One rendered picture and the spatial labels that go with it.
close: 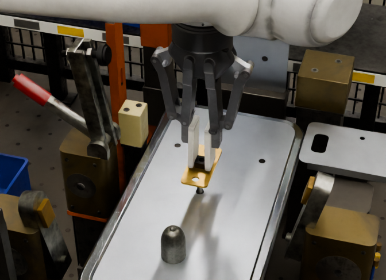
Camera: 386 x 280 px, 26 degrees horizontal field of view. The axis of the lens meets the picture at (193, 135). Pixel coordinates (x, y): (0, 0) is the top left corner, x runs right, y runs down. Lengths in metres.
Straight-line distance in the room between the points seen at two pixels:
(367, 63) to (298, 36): 0.64
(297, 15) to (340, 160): 0.52
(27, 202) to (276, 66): 0.50
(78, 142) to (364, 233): 0.42
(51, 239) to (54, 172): 0.63
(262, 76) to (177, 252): 0.41
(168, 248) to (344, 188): 0.30
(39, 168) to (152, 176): 0.53
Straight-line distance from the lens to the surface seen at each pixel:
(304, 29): 0.77
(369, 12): 1.55
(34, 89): 1.16
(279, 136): 1.28
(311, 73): 1.32
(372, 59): 1.42
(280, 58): 1.34
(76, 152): 1.18
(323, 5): 0.76
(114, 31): 1.17
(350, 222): 1.09
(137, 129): 1.23
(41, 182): 1.67
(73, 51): 1.08
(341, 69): 1.34
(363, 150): 1.28
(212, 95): 1.06
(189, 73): 1.04
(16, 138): 1.79
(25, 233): 1.05
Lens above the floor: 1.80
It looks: 39 degrees down
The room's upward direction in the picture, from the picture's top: straight up
